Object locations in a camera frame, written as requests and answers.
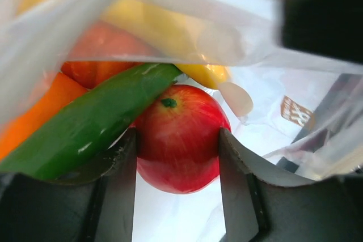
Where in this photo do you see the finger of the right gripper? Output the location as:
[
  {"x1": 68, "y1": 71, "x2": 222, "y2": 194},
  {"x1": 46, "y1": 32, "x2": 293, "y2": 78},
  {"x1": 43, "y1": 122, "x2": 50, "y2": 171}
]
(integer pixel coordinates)
[{"x1": 281, "y1": 0, "x2": 362, "y2": 63}]

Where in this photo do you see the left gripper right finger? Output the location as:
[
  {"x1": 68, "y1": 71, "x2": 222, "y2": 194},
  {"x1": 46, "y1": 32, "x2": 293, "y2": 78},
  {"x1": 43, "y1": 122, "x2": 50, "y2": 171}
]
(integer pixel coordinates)
[{"x1": 219, "y1": 129, "x2": 362, "y2": 241}]

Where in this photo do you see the red fake apple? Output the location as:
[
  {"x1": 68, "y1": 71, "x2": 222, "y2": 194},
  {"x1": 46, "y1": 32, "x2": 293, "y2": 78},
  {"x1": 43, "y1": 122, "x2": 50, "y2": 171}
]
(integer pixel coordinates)
[{"x1": 134, "y1": 85, "x2": 231, "y2": 194}]

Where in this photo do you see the green fake cucumber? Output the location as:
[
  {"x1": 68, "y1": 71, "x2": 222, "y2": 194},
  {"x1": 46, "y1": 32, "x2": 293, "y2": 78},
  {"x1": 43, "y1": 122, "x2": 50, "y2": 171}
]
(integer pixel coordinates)
[{"x1": 1, "y1": 63, "x2": 182, "y2": 180}]

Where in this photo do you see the zip bag of fruit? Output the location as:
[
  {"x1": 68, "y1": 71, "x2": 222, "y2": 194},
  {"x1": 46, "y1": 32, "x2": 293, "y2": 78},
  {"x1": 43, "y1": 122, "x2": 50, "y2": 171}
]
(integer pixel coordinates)
[{"x1": 1, "y1": 0, "x2": 362, "y2": 241}]

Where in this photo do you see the fake orange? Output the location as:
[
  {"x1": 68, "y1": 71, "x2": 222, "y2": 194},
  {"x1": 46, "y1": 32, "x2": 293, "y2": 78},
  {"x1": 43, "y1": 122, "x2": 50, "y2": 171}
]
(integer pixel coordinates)
[{"x1": 1, "y1": 73, "x2": 87, "y2": 159}]

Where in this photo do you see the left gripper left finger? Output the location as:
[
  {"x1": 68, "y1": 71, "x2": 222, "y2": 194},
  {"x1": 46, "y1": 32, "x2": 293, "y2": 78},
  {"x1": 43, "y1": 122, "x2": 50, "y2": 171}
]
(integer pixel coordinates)
[{"x1": 1, "y1": 129, "x2": 136, "y2": 241}]

